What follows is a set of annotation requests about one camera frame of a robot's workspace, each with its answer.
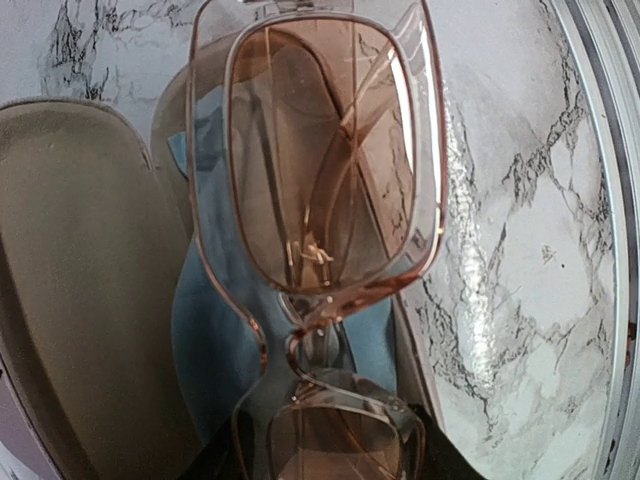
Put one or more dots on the pink soft glasses case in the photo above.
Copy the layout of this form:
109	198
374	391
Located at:
96	224

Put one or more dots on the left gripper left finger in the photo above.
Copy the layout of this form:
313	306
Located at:
210	460

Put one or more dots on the pink transparent sunglasses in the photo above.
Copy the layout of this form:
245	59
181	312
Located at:
317	170

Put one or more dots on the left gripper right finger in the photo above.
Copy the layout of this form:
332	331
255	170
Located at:
442	460

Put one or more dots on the front aluminium rail base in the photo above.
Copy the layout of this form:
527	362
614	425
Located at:
604	39

